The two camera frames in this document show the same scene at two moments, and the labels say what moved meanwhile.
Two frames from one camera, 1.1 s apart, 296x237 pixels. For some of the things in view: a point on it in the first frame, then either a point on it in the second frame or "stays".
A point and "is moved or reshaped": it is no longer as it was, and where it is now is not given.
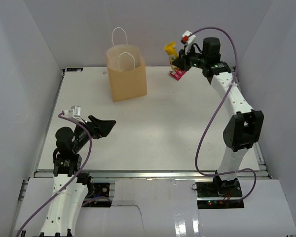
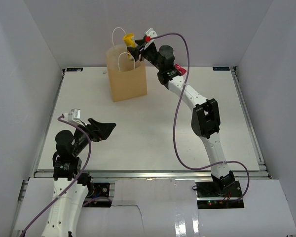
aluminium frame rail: (149, 175) stays
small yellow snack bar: (170, 50) is moved or reshaped
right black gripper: (182, 61) to (146, 48)
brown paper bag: (127, 71) stays
